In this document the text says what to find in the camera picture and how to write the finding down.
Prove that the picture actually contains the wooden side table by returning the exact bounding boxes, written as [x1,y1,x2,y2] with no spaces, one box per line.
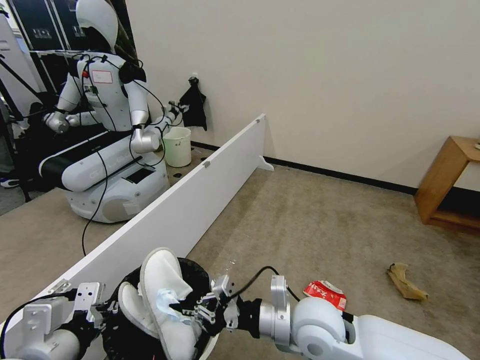
[413,135,480,229]

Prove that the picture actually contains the large white slipper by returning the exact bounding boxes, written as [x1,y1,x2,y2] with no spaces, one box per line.
[139,247,200,360]

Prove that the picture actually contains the pale blue tissue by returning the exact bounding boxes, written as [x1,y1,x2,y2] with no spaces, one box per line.
[156,287,183,326]

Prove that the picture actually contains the small white slipper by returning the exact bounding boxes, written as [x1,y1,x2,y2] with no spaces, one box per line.
[117,281,160,336]

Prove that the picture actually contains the black hanging cloth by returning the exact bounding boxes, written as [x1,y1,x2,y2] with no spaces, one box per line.
[178,76,209,132]

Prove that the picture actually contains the black equipment cases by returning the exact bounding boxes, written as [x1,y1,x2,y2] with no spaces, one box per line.
[7,0,133,53]

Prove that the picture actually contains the silver board hinge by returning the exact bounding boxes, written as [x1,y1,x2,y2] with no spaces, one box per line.
[45,278,73,296]

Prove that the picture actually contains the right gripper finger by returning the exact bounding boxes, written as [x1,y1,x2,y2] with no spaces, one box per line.
[169,290,227,317]
[182,304,227,328]

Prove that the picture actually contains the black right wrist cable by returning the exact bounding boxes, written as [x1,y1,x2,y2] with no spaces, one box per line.
[228,265,302,303]

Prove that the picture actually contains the white board foot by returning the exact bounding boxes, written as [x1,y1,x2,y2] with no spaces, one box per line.
[257,154,277,172]

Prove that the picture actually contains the black tripod stand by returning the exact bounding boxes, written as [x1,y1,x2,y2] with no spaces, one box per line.
[0,56,58,127]

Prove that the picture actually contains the black floor cable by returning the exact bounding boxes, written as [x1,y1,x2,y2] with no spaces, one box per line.
[80,157,110,257]

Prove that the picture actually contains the white standing panel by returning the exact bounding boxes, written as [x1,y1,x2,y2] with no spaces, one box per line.
[0,16,43,99]

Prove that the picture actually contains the trash bin with black bag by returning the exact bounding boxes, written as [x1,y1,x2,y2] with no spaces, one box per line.
[100,257,223,360]

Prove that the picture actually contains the white humanoid robot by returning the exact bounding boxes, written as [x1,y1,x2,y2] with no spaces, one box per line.
[38,0,190,225]

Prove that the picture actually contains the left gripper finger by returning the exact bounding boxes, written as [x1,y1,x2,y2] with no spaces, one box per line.
[88,311,112,332]
[98,298,122,315]

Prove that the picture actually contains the red paper carton scrap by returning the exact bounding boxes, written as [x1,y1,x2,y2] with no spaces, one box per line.
[302,280,348,312]

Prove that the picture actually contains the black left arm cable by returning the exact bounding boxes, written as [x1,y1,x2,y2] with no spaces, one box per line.
[0,292,73,353]

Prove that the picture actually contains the white plastic bucket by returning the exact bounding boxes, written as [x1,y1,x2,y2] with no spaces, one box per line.
[161,127,193,169]

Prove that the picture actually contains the brown banana peel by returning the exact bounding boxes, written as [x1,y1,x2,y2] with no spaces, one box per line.
[386,262,430,302]

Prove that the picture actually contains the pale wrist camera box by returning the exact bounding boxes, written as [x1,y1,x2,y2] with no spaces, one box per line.
[210,274,236,301]
[73,281,103,313]

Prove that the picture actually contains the long white partition board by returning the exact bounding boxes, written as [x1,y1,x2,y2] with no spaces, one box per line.
[0,113,268,340]

